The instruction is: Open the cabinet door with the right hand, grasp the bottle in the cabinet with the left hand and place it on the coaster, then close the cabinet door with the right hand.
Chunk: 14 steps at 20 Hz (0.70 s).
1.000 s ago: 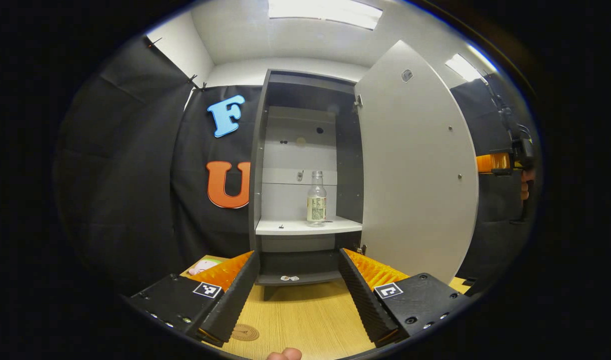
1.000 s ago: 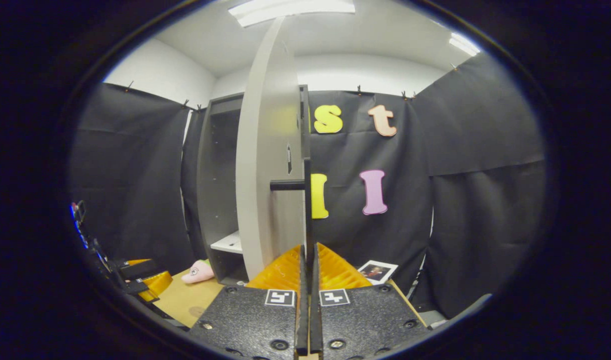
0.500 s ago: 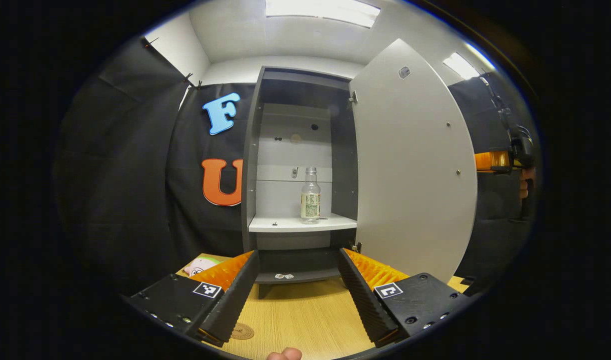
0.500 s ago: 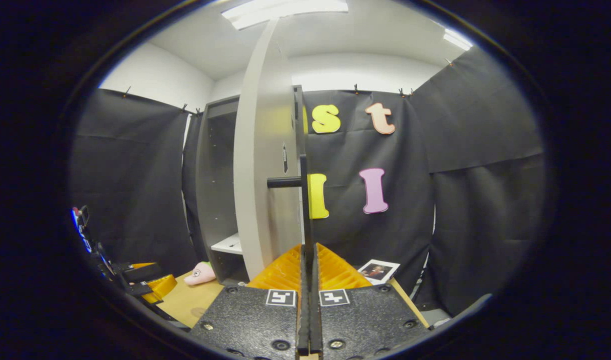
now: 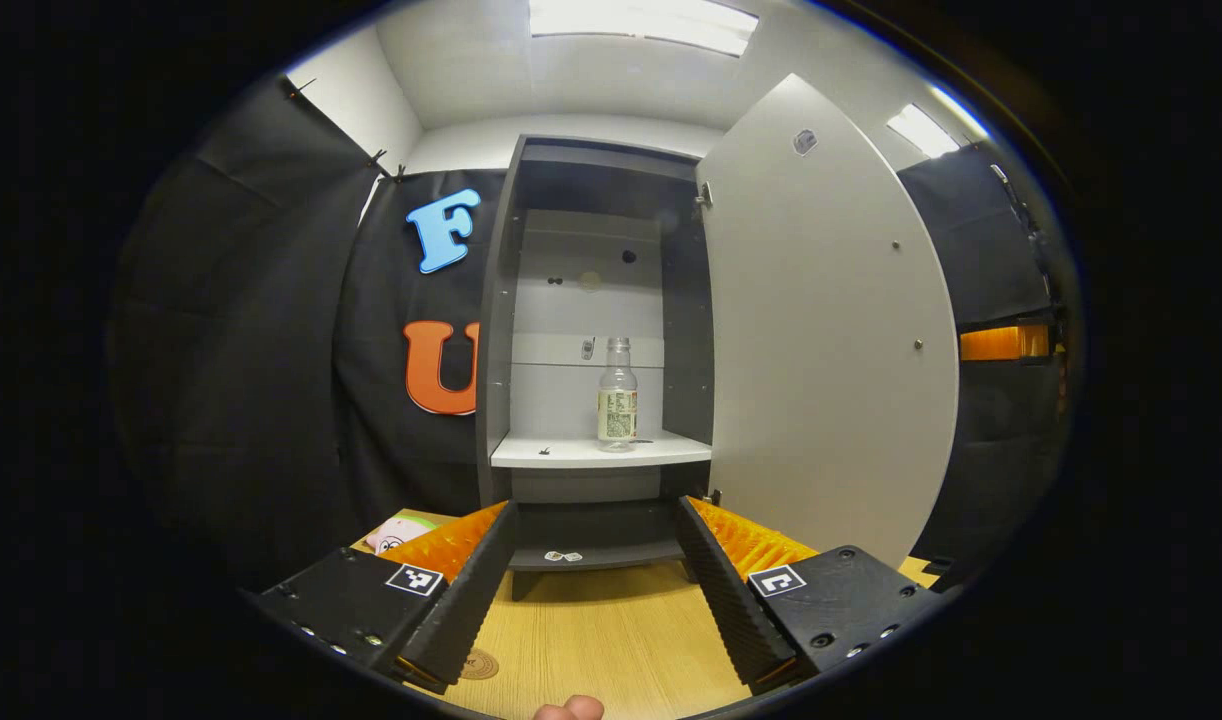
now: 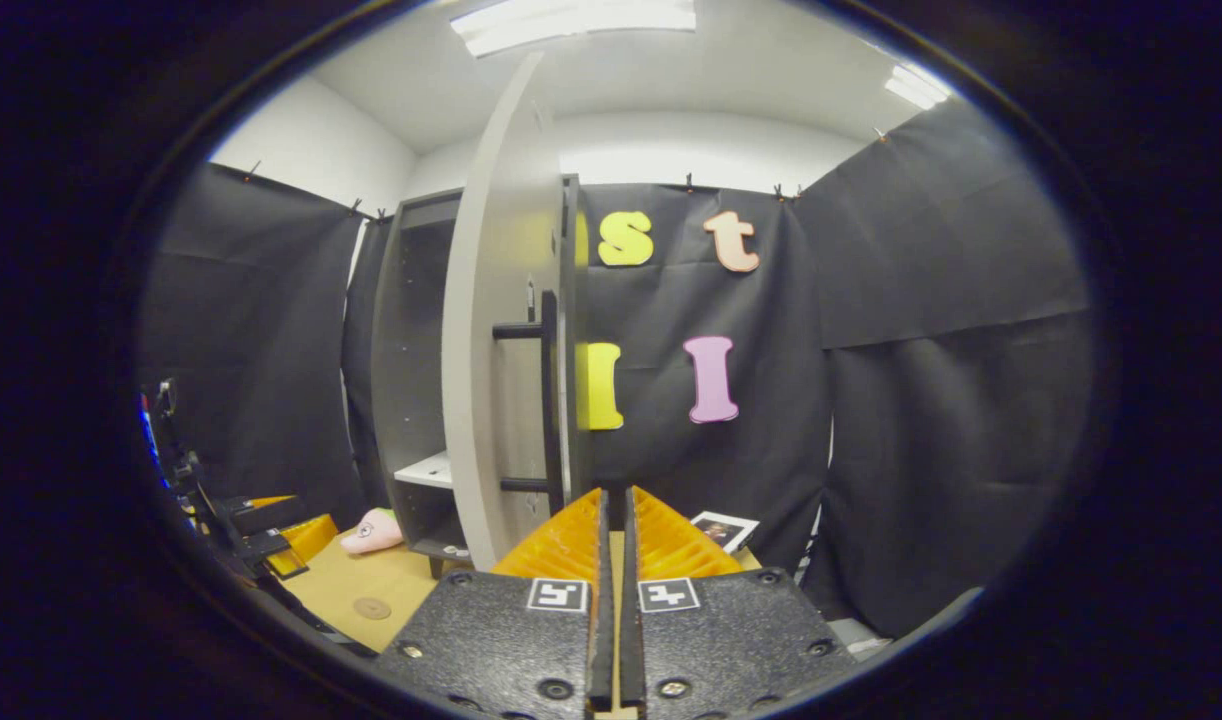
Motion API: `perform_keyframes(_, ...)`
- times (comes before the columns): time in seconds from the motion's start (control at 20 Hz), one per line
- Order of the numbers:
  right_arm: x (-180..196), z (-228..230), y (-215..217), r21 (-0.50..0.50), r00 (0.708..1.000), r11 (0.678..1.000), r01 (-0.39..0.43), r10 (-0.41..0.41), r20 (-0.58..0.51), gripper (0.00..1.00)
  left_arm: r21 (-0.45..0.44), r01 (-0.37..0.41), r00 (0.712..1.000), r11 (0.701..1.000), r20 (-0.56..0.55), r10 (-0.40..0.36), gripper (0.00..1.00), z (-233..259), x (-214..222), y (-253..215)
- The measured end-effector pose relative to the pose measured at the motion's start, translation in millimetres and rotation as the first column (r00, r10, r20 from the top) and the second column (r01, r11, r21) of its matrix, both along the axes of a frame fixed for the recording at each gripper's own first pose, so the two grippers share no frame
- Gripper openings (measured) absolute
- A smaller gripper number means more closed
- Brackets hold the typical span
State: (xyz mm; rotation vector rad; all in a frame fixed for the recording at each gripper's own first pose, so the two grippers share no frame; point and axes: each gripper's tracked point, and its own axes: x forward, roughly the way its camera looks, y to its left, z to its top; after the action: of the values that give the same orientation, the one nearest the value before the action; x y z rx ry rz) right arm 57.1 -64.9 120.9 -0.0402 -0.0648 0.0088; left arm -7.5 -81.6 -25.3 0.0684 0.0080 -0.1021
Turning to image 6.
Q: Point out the long ceiling light panel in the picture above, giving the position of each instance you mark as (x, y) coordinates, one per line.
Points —
(571, 22)

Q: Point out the small ceiling light panel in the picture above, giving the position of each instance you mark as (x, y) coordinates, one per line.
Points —
(916, 88)

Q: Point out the black backdrop cloth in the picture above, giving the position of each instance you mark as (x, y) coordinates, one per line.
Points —
(921, 400)

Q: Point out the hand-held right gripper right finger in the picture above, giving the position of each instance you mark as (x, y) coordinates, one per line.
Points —
(630, 600)

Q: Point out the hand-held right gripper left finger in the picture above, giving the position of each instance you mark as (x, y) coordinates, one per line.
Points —
(601, 600)

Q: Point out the white cabinet shelf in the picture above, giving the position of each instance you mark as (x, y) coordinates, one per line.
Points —
(429, 470)

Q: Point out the round brown coaster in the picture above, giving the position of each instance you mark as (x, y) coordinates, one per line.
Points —
(372, 608)

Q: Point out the dark grey cabinet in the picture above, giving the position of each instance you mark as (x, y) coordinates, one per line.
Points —
(401, 350)

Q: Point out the pink plush toy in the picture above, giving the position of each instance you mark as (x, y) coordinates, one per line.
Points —
(371, 532)

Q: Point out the grey cabinet door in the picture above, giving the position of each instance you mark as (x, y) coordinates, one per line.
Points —
(491, 250)

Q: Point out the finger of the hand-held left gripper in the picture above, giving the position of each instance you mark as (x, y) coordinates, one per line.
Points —
(271, 515)
(306, 545)

